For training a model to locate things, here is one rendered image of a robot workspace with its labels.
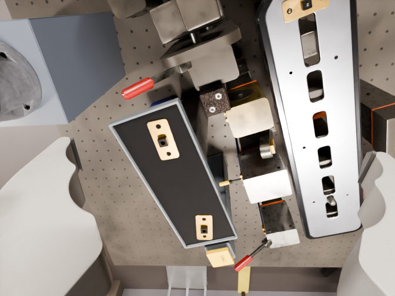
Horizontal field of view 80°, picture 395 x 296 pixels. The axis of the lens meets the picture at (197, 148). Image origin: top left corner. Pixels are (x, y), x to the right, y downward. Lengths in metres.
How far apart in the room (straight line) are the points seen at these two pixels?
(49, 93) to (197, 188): 0.35
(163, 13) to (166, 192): 0.34
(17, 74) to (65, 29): 0.16
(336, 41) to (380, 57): 0.43
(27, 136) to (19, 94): 1.73
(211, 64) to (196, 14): 0.14
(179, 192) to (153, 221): 0.80
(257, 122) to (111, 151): 0.72
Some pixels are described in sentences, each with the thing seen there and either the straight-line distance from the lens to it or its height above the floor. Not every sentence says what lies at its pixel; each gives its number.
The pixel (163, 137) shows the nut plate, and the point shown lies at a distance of 0.44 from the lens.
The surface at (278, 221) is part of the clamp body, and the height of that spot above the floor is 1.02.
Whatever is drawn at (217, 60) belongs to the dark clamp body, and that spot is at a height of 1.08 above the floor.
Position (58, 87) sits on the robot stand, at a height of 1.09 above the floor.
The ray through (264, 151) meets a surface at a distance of 0.53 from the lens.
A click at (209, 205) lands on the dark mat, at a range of 0.54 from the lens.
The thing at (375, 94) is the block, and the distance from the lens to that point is 0.82.
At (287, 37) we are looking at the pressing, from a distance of 0.57.
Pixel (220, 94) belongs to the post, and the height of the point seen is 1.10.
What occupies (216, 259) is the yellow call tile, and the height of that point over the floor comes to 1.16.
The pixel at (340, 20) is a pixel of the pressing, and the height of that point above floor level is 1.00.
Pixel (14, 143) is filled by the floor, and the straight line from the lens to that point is 2.37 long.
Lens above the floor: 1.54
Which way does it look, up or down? 59 degrees down
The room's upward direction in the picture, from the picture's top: 174 degrees counter-clockwise
